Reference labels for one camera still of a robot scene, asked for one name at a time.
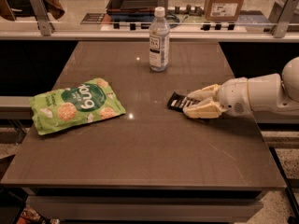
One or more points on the grey metal bracket left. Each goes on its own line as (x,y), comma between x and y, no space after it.
(43,22)

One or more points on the black rxbar chocolate bar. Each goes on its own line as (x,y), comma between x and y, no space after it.
(177,102)

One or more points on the green snack bag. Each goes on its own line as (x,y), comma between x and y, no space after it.
(91,101)

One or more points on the grey metal bracket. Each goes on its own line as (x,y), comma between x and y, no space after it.
(43,22)
(285,17)

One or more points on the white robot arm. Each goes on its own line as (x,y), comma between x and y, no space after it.
(275,93)

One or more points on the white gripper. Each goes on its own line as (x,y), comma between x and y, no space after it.
(234,96)

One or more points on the grey metal bracket right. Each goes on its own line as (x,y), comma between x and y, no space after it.
(285,17)

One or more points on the brown hanging cloth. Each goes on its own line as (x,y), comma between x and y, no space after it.
(55,8)

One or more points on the clear plastic tea bottle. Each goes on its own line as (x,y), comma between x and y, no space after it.
(159,38)

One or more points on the cardboard box with label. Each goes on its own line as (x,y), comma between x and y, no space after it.
(222,10)

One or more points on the dark open bin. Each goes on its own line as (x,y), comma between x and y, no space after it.
(115,6)

